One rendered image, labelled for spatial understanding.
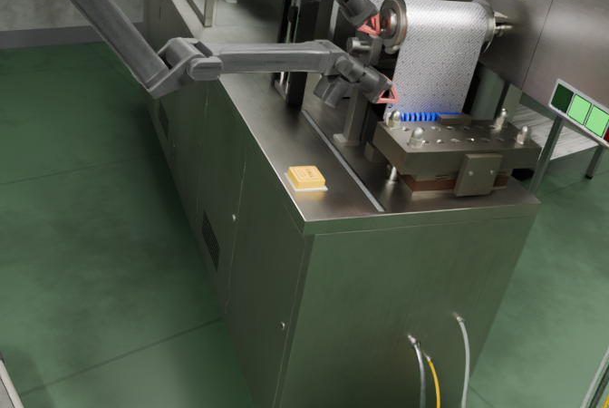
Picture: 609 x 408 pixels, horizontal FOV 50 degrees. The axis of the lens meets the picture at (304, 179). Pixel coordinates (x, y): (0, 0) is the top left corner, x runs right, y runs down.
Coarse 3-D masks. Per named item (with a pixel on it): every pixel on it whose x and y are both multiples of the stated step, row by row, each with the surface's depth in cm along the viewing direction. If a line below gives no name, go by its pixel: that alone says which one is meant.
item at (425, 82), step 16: (400, 64) 161; (416, 64) 163; (432, 64) 165; (448, 64) 167; (464, 64) 168; (400, 80) 164; (416, 80) 166; (432, 80) 167; (448, 80) 169; (464, 80) 171; (400, 96) 167; (416, 96) 168; (432, 96) 170; (448, 96) 172; (464, 96) 174; (384, 112) 168
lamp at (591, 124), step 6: (594, 108) 145; (594, 114) 145; (600, 114) 143; (606, 114) 142; (588, 120) 146; (594, 120) 145; (600, 120) 143; (606, 120) 142; (588, 126) 147; (594, 126) 145; (600, 126) 144; (600, 132) 144
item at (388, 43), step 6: (390, 0) 161; (384, 6) 163; (390, 6) 161; (396, 6) 158; (396, 12) 158; (486, 12) 166; (402, 18) 156; (402, 24) 157; (396, 30) 159; (486, 30) 166; (396, 36) 159; (486, 36) 167; (384, 42) 164; (390, 42) 162; (396, 42) 159
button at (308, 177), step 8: (296, 168) 158; (304, 168) 159; (312, 168) 159; (296, 176) 155; (304, 176) 155; (312, 176) 156; (320, 176) 157; (296, 184) 154; (304, 184) 154; (312, 184) 155; (320, 184) 156
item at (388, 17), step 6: (384, 12) 160; (390, 12) 158; (384, 18) 161; (390, 18) 158; (396, 18) 158; (384, 24) 161; (390, 24) 158; (396, 24) 158; (384, 30) 161; (390, 30) 159; (384, 36) 161; (390, 36) 160
